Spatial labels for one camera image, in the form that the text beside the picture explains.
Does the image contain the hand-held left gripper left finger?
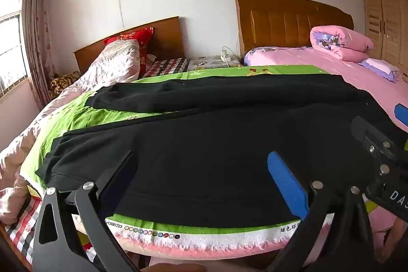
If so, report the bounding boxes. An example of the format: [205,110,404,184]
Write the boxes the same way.
[32,150,141,272]

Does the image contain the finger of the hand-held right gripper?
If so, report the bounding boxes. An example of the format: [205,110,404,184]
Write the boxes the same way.
[394,104,408,126]
[351,115,408,183]

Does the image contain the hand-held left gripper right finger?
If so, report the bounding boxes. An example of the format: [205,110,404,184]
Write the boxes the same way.
[267,151,377,272]

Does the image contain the black pants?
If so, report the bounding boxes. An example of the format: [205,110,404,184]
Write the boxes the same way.
[35,73,408,228]

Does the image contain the person's left hand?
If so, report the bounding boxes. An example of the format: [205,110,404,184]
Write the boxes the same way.
[140,263,208,272]

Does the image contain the purple pillow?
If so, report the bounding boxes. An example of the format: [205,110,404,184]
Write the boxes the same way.
[359,58,402,82]

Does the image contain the white folded cloth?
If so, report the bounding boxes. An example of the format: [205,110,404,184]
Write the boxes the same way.
[366,58,399,73]

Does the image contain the green cartoon printed sheet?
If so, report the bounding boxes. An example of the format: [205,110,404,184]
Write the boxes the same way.
[21,64,397,252]

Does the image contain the pink bed sheet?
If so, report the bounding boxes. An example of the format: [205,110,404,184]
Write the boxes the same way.
[244,46,408,132]

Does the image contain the folded pink quilt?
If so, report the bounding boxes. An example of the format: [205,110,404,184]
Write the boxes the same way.
[310,25,373,63]

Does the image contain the pale pink cloth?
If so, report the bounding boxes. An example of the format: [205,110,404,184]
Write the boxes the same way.
[137,251,287,272]

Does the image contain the light wooden wardrobe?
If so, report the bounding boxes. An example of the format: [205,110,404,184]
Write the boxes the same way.
[359,0,408,81]

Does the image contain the tiger striped plush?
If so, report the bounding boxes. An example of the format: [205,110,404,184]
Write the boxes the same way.
[49,71,82,99]

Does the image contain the pale pink floral quilt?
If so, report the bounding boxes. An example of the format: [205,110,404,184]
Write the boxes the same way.
[0,39,141,226]

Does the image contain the red black plaid blanket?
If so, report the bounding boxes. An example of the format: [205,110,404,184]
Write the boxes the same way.
[5,57,187,272]

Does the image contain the red embroidered pillow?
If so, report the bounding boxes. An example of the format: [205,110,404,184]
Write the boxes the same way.
[103,27,157,78]

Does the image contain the padded wooden headboard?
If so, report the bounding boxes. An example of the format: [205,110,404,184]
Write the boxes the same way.
[235,0,354,59]

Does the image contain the nightstand with floral cloth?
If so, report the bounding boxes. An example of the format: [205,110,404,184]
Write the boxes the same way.
[186,54,243,72]

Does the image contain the plain wooden headboard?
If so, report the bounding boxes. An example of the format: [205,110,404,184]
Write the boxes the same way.
[73,16,186,75]

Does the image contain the pink patterned curtain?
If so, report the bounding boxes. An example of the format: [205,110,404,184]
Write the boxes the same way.
[22,0,53,100]

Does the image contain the barred window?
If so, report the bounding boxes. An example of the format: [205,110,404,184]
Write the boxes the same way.
[0,0,31,97]

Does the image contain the wooden bed frame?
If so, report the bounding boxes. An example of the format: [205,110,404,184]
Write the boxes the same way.
[0,223,32,272]

